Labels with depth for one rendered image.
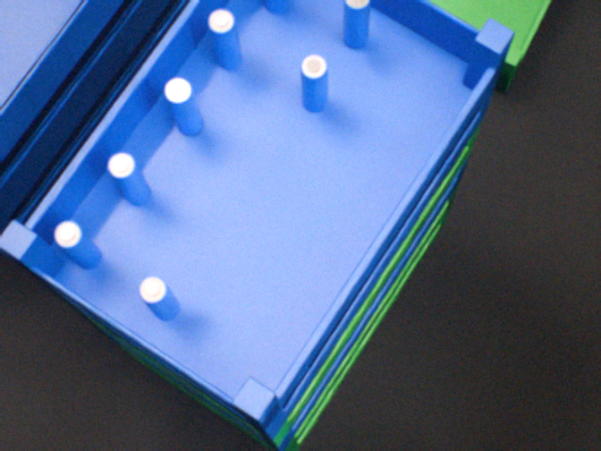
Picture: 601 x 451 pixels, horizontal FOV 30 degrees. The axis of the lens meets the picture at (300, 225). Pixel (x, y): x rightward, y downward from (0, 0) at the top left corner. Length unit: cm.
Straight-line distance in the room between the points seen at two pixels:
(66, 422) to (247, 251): 46
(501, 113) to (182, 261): 56
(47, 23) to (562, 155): 58
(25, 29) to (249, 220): 28
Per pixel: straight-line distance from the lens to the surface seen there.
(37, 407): 120
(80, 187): 78
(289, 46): 82
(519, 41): 128
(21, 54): 94
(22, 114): 90
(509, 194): 122
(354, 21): 78
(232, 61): 80
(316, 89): 76
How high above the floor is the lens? 116
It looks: 75 degrees down
